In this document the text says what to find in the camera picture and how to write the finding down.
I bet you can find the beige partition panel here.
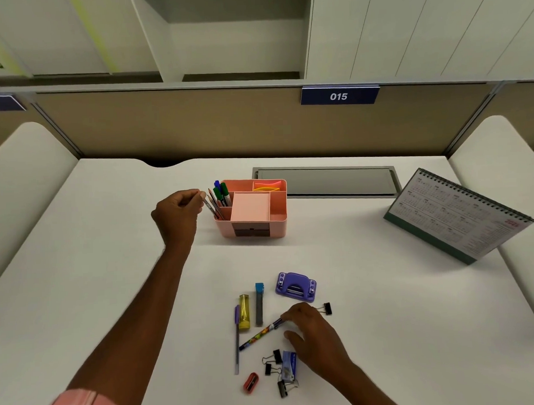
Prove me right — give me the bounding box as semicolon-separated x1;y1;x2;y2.
31;76;496;172
439;80;534;167
0;91;82;160

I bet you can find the purple gel pen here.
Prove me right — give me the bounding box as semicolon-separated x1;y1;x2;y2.
231;304;243;376

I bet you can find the blue number sign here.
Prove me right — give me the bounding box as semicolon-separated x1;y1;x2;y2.
0;94;27;113
300;83;381;108

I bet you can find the green spiral desk calendar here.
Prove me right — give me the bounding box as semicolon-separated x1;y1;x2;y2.
381;164;534;268

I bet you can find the white open shelf unit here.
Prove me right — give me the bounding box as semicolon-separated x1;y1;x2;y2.
0;0;318;92

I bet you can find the yellow transparent lead case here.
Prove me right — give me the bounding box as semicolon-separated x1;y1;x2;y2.
238;293;252;330

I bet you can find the dark pen colourful print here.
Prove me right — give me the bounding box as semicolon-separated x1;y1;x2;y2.
238;317;286;352

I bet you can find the grey lead case blue cap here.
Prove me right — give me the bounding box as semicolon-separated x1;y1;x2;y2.
254;282;266;327

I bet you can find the white side divider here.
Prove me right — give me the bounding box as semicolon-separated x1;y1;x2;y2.
446;114;534;337
0;120;84;291

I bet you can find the blue staple box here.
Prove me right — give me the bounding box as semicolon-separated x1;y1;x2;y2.
280;350;298;382

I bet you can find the white panelled cabinet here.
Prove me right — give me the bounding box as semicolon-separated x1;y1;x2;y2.
301;0;534;89

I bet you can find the grey cable tray cover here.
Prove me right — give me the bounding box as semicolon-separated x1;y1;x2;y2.
251;162;403;203

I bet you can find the person's left forearm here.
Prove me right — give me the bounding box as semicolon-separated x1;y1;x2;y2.
61;246;198;405

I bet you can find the purple hole punch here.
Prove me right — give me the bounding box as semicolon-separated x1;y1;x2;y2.
274;270;318;305

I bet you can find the person's right forearm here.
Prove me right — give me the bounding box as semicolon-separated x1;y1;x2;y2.
329;357;404;405

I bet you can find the pink desk organizer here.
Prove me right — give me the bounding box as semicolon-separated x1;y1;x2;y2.
211;177;290;239

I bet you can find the person's left hand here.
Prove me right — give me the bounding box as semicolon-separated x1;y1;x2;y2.
149;188;210;257

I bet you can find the person's right hand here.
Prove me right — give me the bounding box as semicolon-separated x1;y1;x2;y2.
279;300;357;382

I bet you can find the black pencil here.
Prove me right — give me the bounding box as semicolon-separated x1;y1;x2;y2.
212;192;228;221

